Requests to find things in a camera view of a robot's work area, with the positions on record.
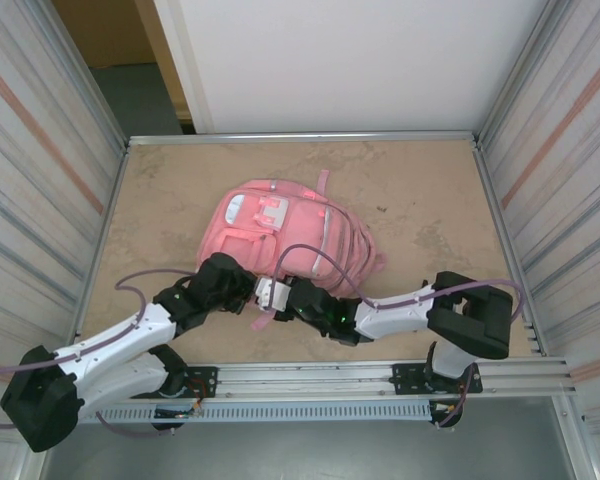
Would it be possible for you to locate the white door frame post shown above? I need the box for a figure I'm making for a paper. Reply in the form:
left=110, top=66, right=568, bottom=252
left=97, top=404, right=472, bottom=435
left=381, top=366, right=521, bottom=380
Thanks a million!
left=152, top=0, right=216, bottom=135

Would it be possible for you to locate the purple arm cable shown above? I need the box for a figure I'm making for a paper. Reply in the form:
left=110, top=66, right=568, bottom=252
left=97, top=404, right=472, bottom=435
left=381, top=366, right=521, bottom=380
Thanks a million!
left=0, top=267, right=197, bottom=437
left=273, top=244, right=524, bottom=431

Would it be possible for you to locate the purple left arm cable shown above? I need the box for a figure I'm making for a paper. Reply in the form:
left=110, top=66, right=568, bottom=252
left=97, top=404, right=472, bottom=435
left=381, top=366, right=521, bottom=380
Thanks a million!
left=0, top=267, right=197, bottom=437

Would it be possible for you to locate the small circuit board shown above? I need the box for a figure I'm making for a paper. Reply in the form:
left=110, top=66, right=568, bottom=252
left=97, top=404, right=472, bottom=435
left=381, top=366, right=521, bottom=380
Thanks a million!
left=153, top=405, right=204, bottom=419
left=429, top=399, right=462, bottom=417

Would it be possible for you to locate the aluminium mounting rail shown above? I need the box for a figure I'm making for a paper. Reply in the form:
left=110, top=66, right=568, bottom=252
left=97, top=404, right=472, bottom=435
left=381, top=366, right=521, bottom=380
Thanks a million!
left=34, top=357, right=581, bottom=402

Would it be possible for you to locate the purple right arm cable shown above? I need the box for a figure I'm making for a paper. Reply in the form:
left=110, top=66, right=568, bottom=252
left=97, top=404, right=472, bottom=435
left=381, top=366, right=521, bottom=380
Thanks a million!
left=273, top=244, right=524, bottom=431

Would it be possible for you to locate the pink backpack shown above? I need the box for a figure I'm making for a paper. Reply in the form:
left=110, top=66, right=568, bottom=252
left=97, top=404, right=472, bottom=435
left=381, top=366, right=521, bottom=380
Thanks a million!
left=195, top=169, right=387, bottom=332

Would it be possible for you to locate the grey slotted cable duct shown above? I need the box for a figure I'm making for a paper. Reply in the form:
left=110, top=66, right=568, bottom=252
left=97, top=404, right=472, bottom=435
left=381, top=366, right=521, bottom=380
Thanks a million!
left=79, top=403, right=434, bottom=424

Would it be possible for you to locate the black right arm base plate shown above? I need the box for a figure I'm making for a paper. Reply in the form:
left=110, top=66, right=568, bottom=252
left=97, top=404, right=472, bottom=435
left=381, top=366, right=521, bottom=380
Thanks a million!
left=392, top=359, right=484, bottom=396

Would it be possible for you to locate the aluminium table edge rail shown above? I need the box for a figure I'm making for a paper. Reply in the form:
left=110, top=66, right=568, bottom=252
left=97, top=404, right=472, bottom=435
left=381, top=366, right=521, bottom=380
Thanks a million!
left=126, top=130, right=483, bottom=150

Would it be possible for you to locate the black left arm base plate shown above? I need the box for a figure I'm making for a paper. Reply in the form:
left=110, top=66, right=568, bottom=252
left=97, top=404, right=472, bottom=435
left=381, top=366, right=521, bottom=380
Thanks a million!
left=149, top=366, right=219, bottom=400

